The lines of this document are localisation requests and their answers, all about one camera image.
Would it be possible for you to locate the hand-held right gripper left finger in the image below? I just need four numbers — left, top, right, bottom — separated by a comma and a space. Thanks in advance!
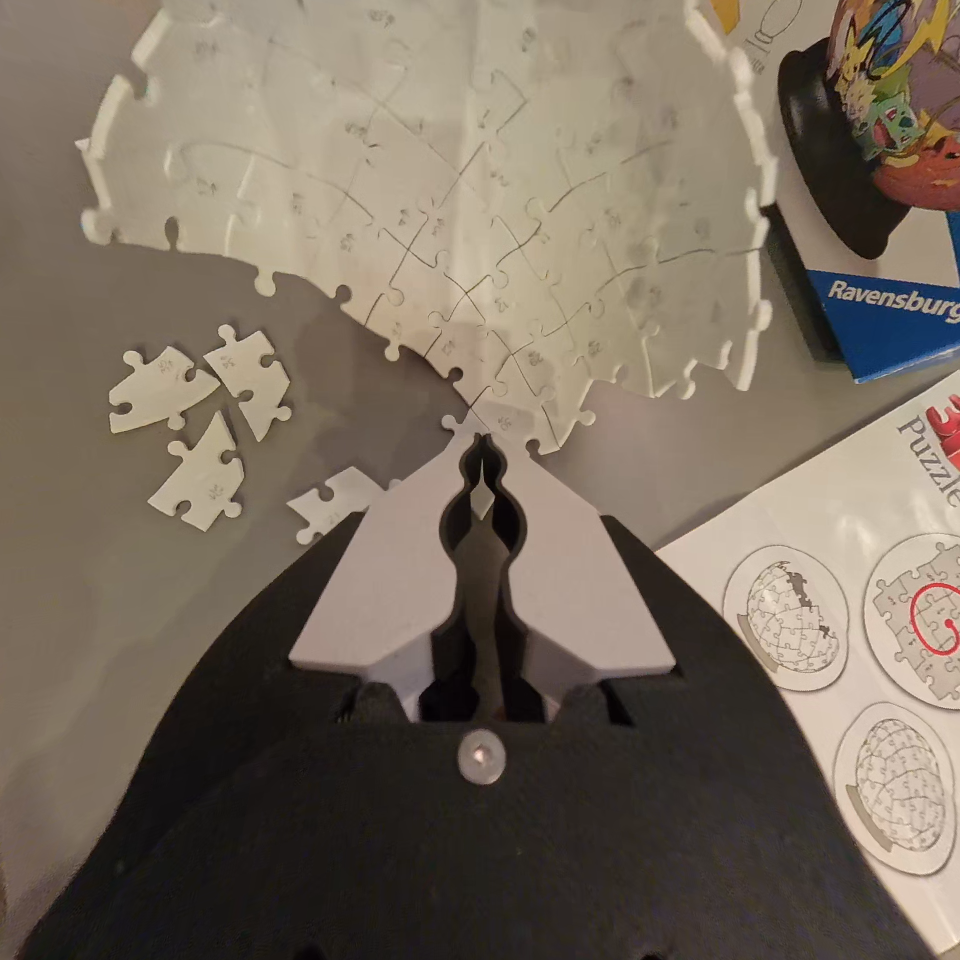
288, 431, 489, 725

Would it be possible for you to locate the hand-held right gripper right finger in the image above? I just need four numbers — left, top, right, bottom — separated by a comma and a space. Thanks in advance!
486, 433, 678, 723

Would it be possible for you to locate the partly built puzzle ball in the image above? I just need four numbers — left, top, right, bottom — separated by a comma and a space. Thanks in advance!
75, 0, 781, 459

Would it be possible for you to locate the blue puzzle box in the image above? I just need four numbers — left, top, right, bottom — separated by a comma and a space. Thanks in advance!
697, 0, 960, 385

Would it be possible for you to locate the white instruction leaflet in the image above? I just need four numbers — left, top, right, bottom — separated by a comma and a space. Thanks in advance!
656, 367, 960, 950

